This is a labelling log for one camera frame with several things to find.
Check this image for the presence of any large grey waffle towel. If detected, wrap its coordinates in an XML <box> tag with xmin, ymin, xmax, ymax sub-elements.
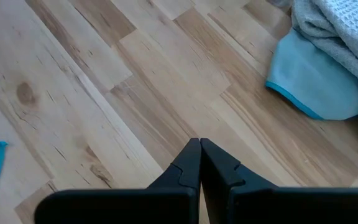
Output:
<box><xmin>272</xmin><ymin>0</ymin><xmax>358</xmax><ymax>150</ymax></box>

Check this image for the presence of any blue microfiber towel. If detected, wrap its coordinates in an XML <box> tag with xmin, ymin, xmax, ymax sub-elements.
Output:
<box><xmin>265</xmin><ymin>27</ymin><xmax>358</xmax><ymax>121</ymax></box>

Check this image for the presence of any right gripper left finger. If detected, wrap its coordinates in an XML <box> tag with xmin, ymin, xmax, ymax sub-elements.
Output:
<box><xmin>34</xmin><ymin>138</ymin><xmax>202</xmax><ymax>224</ymax></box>

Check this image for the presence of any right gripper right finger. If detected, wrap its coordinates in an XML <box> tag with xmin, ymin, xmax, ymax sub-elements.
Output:
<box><xmin>200</xmin><ymin>138</ymin><xmax>358</xmax><ymax>224</ymax></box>

